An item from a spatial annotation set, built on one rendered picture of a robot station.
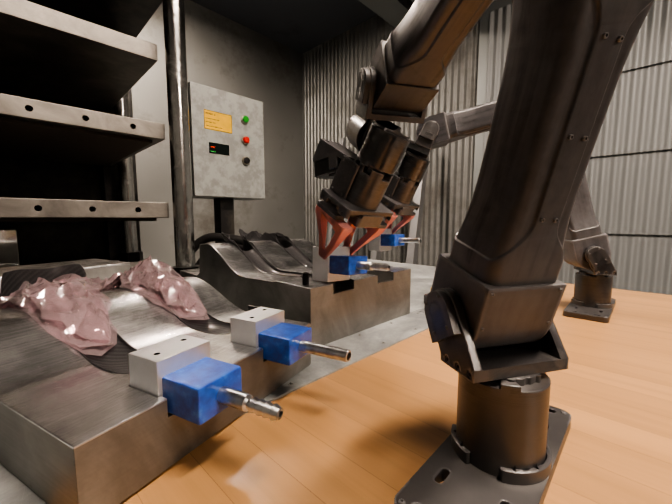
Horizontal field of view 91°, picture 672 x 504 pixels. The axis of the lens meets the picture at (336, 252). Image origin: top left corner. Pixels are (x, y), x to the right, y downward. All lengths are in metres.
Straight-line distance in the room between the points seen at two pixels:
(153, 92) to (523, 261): 3.12
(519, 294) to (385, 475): 0.16
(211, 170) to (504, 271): 1.21
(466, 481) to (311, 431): 0.13
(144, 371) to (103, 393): 0.04
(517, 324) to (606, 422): 0.18
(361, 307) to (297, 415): 0.25
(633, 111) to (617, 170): 0.32
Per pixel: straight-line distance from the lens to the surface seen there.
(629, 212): 2.50
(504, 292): 0.25
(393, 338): 0.54
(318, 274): 0.52
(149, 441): 0.30
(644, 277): 2.52
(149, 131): 1.24
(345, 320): 0.53
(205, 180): 1.34
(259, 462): 0.31
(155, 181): 3.08
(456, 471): 0.30
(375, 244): 0.81
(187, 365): 0.31
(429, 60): 0.40
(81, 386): 0.35
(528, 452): 0.29
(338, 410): 0.36
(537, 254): 0.26
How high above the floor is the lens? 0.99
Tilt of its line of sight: 6 degrees down
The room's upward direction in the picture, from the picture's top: straight up
